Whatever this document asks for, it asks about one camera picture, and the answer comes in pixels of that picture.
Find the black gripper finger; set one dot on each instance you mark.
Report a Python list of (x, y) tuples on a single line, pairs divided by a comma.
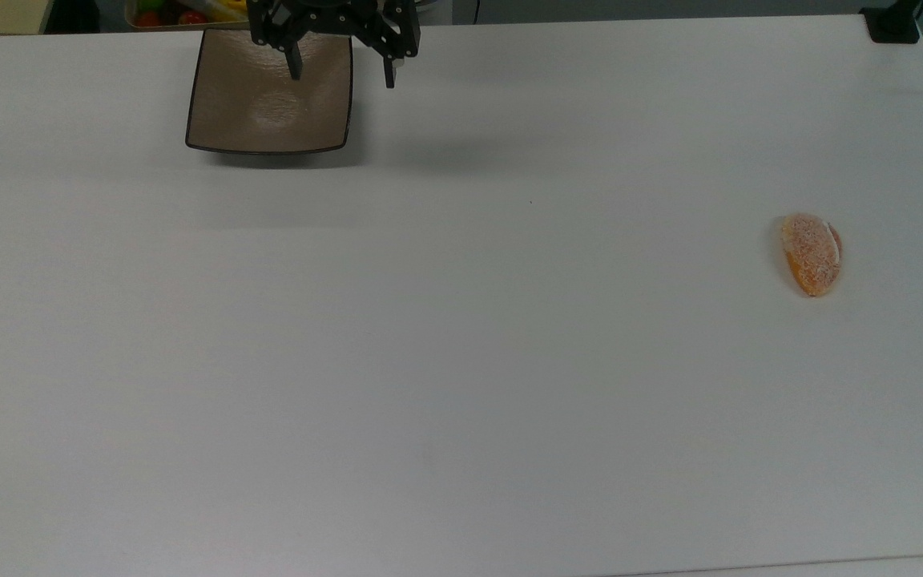
[(294, 62), (390, 72)]

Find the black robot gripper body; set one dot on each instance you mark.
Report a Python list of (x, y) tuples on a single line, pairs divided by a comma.
[(333, 20)]

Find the orange sugared bread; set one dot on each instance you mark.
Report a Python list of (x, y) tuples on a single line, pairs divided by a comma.
[(812, 255)]

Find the brown square ceramic plate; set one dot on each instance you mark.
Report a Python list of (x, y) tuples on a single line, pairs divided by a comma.
[(269, 108)]

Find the yellow banana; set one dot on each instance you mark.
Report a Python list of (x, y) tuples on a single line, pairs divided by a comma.
[(229, 10)]

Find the red tomato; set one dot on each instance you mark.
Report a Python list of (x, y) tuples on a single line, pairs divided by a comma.
[(147, 18), (192, 18)]

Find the metal fruit tray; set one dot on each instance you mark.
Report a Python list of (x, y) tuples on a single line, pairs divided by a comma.
[(131, 20)]

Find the white adjacent table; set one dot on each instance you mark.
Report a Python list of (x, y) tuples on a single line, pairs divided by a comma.
[(870, 567)]

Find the black camera stand base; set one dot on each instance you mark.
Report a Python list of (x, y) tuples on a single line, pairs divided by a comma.
[(892, 26)]

